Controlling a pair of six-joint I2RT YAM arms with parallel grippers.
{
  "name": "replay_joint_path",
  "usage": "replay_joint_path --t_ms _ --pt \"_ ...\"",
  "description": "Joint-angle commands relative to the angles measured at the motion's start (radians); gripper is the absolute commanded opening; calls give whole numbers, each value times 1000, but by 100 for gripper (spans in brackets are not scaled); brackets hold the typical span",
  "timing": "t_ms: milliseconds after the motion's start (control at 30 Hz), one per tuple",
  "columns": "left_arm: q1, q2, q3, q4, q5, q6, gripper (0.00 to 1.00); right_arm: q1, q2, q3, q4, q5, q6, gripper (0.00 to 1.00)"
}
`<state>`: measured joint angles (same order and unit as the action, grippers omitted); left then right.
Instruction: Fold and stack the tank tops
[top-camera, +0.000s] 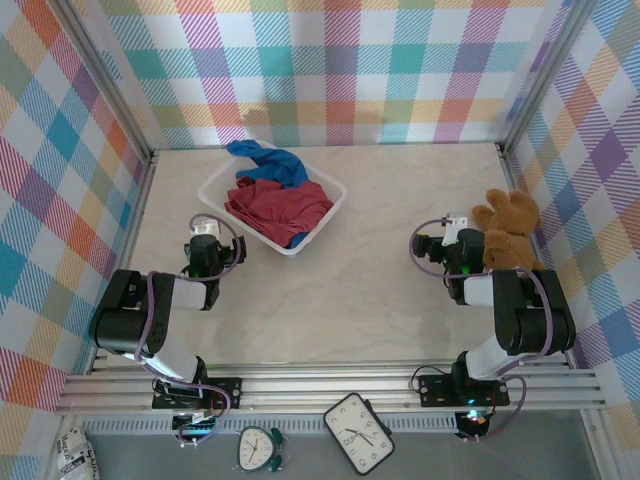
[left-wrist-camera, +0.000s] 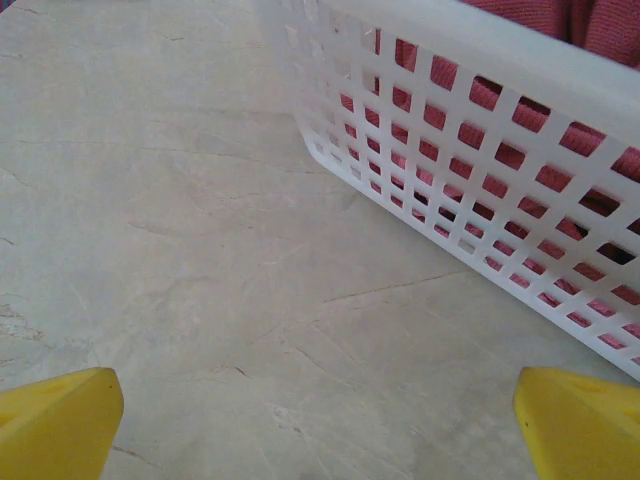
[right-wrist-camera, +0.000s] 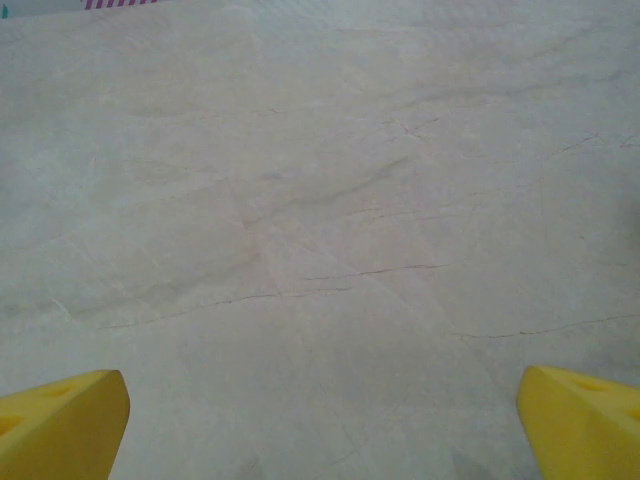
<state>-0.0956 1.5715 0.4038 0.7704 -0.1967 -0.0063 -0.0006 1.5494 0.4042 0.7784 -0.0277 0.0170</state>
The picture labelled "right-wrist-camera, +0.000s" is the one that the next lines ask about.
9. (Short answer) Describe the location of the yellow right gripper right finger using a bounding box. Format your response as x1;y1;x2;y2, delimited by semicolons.
516;364;640;480

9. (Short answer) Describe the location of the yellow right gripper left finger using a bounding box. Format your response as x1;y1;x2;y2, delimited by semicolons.
0;368;132;480

